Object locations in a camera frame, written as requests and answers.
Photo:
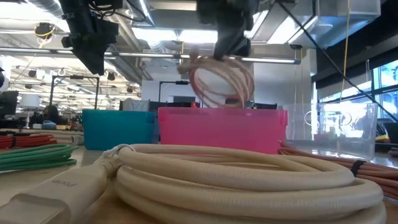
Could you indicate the long ceiling light bar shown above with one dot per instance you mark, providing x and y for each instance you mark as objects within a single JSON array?
[{"x": 149, "y": 55}]

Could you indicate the white lamp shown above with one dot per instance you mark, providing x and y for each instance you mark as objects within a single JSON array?
[{"x": 30, "y": 101}]

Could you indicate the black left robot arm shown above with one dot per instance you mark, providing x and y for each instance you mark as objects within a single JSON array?
[{"x": 77, "y": 11}]

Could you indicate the teal plastic bin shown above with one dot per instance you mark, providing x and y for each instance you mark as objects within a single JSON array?
[{"x": 118, "y": 130}]

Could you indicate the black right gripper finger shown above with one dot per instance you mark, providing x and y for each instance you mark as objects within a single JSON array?
[
  {"x": 222, "y": 46},
  {"x": 242, "y": 46}
]

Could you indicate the clear plastic bin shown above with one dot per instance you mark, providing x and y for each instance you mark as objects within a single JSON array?
[{"x": 357, "y": 146}]

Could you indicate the black metal frame stand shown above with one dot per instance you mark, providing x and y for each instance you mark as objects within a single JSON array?
[
  {"x": 182, "y": 82},
  {"x": 74, "y": 77}
]

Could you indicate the dark monitor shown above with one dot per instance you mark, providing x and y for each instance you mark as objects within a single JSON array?
[{"x": 8, "y": 102}]

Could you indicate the person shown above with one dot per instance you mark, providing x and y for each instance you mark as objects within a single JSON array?
[{"x": 51, "y": 113}]

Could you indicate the pink plastic bin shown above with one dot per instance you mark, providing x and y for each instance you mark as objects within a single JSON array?
[{"x": 217, "y": 130}]

